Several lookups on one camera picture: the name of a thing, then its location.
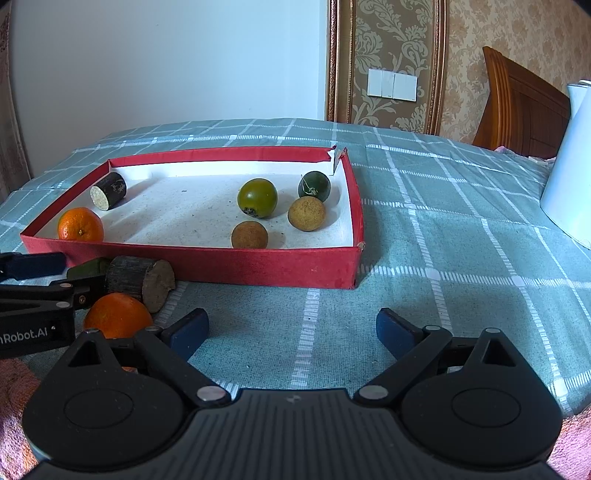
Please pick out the red cardboard box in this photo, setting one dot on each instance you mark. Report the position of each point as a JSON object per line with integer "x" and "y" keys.
{"x": 184, "y": 212}

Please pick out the pink fuzzy cloth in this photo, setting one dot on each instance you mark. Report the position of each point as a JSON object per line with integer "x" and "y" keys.
{"x": 14, "y": 392}

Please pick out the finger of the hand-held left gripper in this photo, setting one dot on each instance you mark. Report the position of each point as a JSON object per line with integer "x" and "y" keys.
{"x": 37, "y": 265}
{"x": 69, "y": 293}

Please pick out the dark brown longan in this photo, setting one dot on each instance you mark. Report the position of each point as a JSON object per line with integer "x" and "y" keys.
{"x": 249, "y": 234}

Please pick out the dark green round fruit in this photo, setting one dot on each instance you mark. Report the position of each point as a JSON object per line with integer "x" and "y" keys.
{"x": 314, "y": 185}

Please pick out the light brown longan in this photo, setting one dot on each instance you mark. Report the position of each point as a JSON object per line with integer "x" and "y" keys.
{"x": 306, "y": 213}

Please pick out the small orange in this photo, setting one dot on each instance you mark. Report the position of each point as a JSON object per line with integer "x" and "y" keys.
{"x": 80, "y": 225}

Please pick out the green tomato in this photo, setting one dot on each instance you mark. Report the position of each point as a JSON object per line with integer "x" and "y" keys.
{"x": 257, "y": 197}

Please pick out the wooden headboard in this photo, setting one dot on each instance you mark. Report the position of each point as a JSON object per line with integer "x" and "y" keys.
{"x": 517, "y": 115}

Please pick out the large orange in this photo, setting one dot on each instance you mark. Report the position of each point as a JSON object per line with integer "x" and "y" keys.
{"x": 117, "y": 316}

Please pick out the white wall switch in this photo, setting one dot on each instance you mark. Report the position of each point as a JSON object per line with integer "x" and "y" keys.
{"x": 392, "y": 84}

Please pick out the large sugarcane piece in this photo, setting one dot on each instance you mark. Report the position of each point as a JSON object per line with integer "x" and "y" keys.
{"x": 138, "y": 277}

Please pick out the small sugarcane piece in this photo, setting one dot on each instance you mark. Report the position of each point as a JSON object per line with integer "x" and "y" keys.
{"x": 108, "y": 190}

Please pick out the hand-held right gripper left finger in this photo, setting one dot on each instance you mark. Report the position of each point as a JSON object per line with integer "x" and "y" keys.
{"x": 191, "y": 330}

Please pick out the gold framed wallpaper panel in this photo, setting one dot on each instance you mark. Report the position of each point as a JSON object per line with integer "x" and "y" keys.
{"x": 392, "y": 37}

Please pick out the pink pillow cloth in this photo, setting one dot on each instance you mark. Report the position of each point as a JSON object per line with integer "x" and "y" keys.
{"x": 501, "y": 149}

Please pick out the white kettle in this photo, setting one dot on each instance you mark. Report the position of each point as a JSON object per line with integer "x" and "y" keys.
{"x": 568, "y": 175}

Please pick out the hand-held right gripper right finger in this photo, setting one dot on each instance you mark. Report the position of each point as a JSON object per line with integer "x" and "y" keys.
{"x": 392, "y": 330}

